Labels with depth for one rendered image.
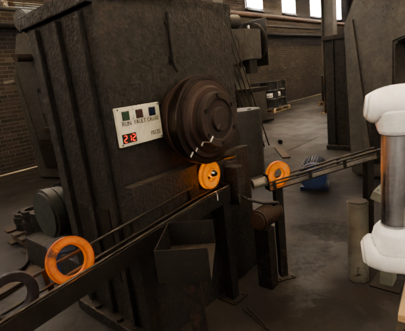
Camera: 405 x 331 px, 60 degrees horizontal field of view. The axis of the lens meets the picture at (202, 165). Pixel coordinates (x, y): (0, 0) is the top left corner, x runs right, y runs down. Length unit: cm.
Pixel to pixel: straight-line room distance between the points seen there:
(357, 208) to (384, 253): 68
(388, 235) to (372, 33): 300
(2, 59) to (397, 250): 730
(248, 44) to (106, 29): 822
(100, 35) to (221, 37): 84
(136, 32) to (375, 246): 141
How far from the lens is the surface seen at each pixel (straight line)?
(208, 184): 191
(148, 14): 186
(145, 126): 173
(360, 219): 226
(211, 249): 155
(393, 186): 151
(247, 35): 976
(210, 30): 218
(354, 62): 434
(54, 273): 148
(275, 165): 217
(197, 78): 181
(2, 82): 778
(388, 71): 419
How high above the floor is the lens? 131
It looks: 14 degrees down
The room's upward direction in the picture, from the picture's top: 7 degrees counter-clockwise
